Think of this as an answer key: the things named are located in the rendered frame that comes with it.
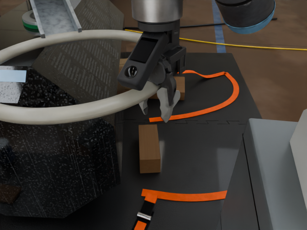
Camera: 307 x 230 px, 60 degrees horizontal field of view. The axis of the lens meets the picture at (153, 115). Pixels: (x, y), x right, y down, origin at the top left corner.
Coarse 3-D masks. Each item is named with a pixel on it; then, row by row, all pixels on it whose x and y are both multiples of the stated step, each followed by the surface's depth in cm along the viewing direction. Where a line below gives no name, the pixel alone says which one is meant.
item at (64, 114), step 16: (64, 32) 83; (80, 32) 83; (96, 32) 83; (112, 32) 82; (128, 32) 81; (16, 48) 74; (32, 48) 78; (112, 96) 49; (128, 96) 49; (144, 96) 51; (0, 112) 46; (16, 112) 46; (32, 112) 45; (48, 112) 45; (64, 112) 45; (80, 112) 46; (96, 112) 47; (112, 112) 48
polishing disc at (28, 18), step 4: (28, 12) 117; (32, 12) 117; (24, 16) 113; (28, 16) 113; (32, 16) 113; (24, 20) 110; (28, 20) 110; (32, 20) 110; (32, 24) 109; (36, 24) 108
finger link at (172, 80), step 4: (168, 72) 50; (168, 76) 50; (172, 76) 50; (164, 80) 51; (168, 80) 50; (172, 80) 50; (164, 84) 51; (168, 84) 51; (172, 84) 50; (168, 88) 51; (172, 88) 51; (168, 92) 52; (172, 92) 51; (168, 96) 52; (172, 96) 52; (168, 100) 53; (172, 100) 53; (172, 104) 54
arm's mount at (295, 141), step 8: (304, 112) 52; (304, 120) 52; (296, 128) 55; (304, 128) 51; (296, 136) 55; (304, 136) 51; (296, 144) 54; (304, 144) 50; (296, 152) 53; (304, 152) 50; (296, 160) 53; (304, 160) 49; (296, 168) 52; (304, 168) 49; (304, 176) 48; (304, 184) 48; (304, 192) 47; (304, 200) 47
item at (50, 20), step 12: (36, 0) 95; (48, 0) 96; (60, 0) 97; (36, 12) 84; (48, 12) 92; (60, 12) 93; (72, 12) 86; (48, 24) 88; (60, 24) 89; (72, 24) 90
